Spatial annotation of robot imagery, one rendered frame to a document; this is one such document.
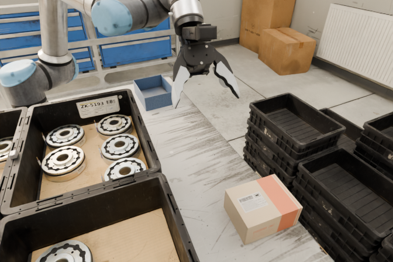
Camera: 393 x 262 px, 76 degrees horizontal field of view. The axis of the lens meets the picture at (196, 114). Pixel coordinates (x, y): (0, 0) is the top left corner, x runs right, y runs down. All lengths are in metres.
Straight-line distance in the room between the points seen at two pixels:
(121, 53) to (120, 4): 2.06
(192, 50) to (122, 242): 0.42
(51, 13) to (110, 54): 1.66
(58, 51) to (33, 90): 0.17
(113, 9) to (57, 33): 0.49
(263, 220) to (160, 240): 0.25
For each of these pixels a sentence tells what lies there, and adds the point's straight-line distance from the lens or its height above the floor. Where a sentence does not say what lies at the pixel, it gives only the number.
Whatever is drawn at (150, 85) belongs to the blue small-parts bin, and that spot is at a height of 0.72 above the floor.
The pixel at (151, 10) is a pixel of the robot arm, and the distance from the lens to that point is 0.66.
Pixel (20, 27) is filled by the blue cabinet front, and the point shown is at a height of 0.78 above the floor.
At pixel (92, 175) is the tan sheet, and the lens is 0.72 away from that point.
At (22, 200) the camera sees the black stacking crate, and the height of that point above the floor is 0.89.
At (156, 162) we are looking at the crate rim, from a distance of 0.56.
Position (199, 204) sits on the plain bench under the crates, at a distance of 0.77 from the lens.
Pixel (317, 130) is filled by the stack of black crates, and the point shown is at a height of 0.49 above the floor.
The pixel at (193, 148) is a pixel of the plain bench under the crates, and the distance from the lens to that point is 0.93.
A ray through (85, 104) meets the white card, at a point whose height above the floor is 0.91.
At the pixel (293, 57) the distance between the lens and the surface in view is 3.24.
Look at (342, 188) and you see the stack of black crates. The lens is 1.40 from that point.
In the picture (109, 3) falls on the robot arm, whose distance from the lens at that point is 0.59.
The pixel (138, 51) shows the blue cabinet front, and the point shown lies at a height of 0.43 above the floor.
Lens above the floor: 1.33
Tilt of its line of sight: 34 degrees down
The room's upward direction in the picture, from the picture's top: straight up
